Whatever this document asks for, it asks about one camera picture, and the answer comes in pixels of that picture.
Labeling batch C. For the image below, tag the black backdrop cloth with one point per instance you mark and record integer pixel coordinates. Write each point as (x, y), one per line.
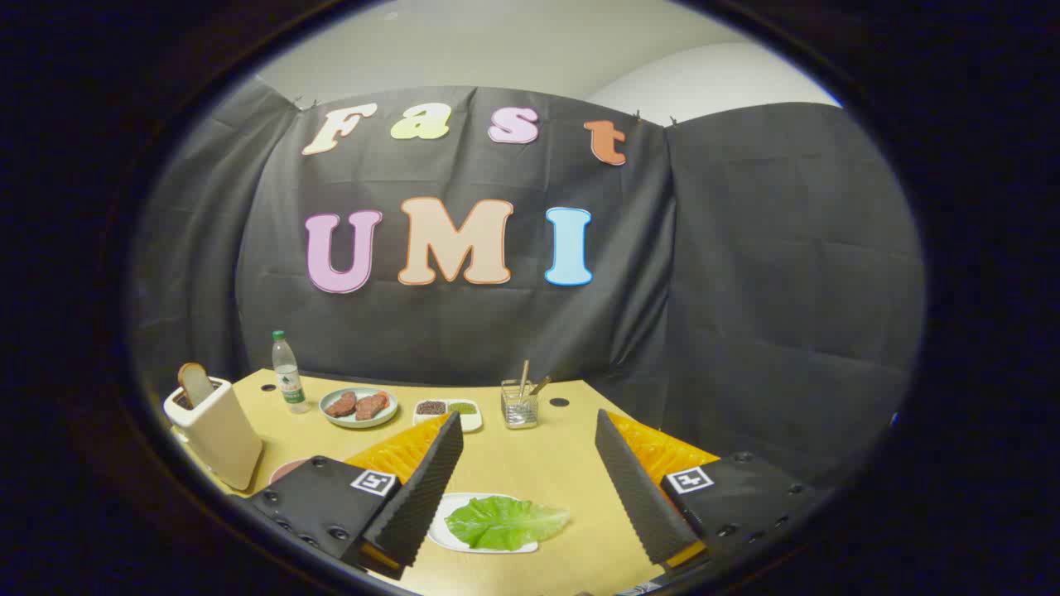
(745, 290)

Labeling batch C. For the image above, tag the toasted bread slice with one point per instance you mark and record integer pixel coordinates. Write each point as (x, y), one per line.
(196, 382)

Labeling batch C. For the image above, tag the white divided seasoning tray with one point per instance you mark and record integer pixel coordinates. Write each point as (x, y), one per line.
(472, 420)

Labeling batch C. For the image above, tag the clear plastic water bottle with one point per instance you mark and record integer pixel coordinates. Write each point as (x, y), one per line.
(290, 381)

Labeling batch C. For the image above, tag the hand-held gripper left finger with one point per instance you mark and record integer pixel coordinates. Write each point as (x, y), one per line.
(422, 497)

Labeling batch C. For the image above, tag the green lettuce leaf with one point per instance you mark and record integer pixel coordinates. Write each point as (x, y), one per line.
(505, 521)

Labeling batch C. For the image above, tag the white square plate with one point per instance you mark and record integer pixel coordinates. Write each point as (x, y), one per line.
(440, 531)

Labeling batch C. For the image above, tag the brown meat patty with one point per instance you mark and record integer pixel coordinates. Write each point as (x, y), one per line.
(370, 406)
(340, 405)

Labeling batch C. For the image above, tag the cream white toaster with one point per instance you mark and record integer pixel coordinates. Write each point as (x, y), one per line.
(224, 434)

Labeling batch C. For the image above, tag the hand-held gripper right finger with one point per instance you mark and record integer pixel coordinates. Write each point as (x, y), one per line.
(638, 497)

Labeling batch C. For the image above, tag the pale green round plate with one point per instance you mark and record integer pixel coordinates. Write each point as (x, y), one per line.
(364, 423)

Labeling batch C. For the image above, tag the clear glass utensil holder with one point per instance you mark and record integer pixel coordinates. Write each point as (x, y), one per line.
(520, 412)

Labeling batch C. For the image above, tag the pink round plate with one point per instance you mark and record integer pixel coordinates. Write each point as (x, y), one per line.
(286, 469)

